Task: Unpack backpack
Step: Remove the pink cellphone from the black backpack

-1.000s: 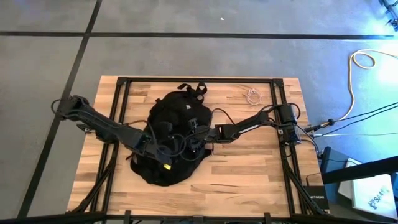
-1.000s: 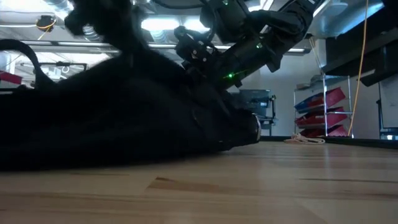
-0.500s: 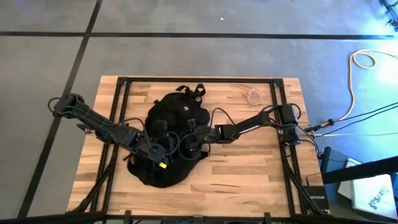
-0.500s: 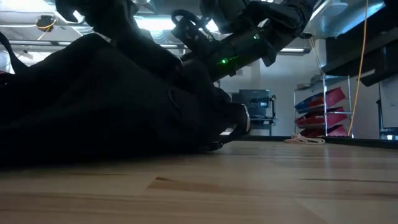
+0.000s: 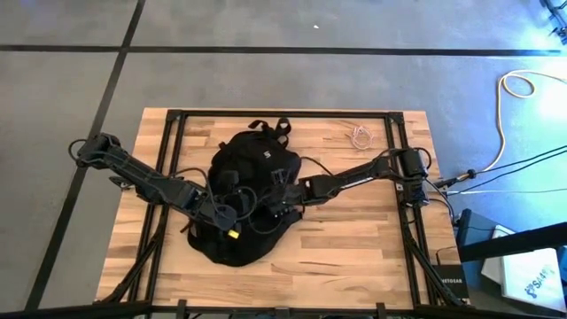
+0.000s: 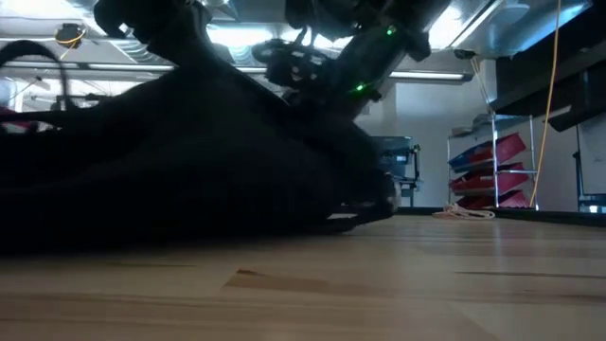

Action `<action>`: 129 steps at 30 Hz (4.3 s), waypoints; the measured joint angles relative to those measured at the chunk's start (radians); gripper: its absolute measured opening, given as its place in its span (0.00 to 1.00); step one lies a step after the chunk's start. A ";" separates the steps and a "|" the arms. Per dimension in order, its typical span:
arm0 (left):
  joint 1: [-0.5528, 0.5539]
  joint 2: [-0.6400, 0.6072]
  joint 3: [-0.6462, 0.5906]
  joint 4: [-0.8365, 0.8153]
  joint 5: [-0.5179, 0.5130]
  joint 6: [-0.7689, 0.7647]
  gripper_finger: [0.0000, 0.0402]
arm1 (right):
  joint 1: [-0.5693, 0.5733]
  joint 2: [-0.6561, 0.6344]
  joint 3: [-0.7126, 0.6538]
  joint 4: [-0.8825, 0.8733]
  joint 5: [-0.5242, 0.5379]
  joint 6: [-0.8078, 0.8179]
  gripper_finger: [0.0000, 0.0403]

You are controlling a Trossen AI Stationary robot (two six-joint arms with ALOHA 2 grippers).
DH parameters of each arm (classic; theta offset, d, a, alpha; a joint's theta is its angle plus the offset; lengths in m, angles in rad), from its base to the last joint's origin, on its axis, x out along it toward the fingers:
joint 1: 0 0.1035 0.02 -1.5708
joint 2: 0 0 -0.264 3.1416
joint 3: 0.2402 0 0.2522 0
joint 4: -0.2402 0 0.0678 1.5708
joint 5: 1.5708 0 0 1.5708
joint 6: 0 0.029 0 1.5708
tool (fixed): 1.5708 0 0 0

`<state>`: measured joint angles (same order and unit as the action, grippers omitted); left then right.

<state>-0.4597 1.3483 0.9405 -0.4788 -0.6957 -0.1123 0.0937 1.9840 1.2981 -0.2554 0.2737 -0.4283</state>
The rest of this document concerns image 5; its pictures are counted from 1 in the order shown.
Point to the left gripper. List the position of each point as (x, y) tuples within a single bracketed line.
[(223, 215)]

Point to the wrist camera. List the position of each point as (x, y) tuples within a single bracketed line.
[(229, 178), (280, 176)]

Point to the black aluminium table frame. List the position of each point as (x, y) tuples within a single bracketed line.
[(283, 114)]

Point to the black tripod stand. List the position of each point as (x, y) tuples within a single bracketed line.
[(556, 13)]

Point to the black diagonal beam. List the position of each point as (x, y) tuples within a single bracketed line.
[(509, 243)]

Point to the black backpack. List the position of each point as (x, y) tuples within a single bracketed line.
[(257, 164)]

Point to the plain white flat box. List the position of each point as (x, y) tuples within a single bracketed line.
[(491, 252)]

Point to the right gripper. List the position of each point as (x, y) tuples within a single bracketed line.
[(288, 199)]

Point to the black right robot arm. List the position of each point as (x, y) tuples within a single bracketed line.
[(367, 175)]

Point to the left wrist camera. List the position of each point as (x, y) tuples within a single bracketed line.
[(229, 178)]

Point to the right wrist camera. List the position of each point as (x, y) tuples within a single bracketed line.
[(280, 176)]

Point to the black network switch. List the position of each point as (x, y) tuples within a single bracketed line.
[(452, 280)]

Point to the white box blue print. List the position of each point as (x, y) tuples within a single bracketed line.
[(531, 277)]

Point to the black rig crossbar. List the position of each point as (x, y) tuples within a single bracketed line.
[(88, 308)]

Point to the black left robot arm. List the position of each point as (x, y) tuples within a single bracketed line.
[(146, 181)]

